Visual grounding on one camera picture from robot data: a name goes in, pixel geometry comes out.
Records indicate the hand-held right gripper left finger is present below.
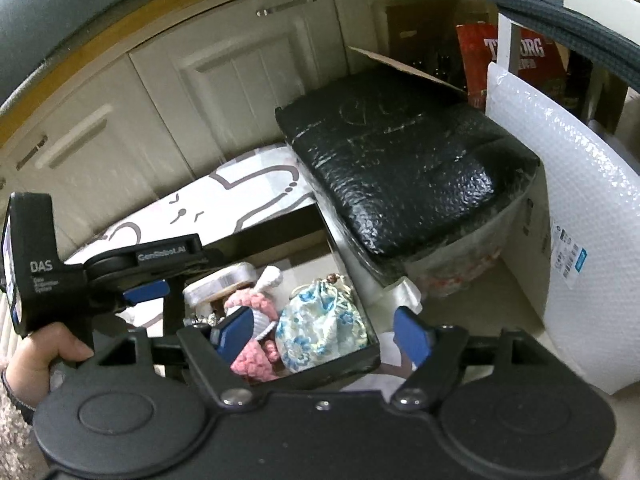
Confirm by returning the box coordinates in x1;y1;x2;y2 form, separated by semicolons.
92;305;258;408

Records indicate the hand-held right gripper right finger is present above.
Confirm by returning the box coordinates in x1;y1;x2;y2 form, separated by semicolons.
390;305;553;411

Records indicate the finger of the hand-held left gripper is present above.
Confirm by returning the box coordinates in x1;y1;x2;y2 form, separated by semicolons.
119;259;221;308

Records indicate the pink crochet doll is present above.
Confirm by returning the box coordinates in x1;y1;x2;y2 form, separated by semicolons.
222;266;284;383

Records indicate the black box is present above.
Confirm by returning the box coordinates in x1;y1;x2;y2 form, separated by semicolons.
162;200;383;393

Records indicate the blue floral fabric pouch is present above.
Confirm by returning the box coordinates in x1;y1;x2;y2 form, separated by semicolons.
275;272;368;373

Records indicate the person's left forearm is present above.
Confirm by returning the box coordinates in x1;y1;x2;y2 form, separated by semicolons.
0;367;37;480

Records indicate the person's left hand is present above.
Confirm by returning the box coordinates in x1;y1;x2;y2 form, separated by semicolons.
5;322;94;411

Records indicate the bear print blanket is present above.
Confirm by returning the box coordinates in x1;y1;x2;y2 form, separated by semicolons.
62;142;317;333

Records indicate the black wrapped package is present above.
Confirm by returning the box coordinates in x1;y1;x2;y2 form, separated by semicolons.
275;67;542;301

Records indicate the cream kitchen cabinet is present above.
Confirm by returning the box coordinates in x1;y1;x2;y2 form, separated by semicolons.
0;0;461;261

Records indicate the white bubble wrap mailer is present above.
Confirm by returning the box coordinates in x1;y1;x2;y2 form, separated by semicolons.
485;62;640;396

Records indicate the grey countertop with wood edge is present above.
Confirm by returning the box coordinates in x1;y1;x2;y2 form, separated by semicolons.
0;0;566;121

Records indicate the red Tuborg carton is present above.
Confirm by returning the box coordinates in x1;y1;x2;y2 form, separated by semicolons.
455;22;573;111

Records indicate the brown cardboard box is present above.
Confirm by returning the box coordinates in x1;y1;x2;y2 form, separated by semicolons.
347;0;468;106

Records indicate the grey cushioned white chair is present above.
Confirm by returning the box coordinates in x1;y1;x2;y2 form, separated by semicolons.
487;0;640;126

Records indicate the metal cabinet handle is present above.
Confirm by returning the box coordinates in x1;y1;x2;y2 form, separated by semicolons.
256;0;319;17
14;134;49;169

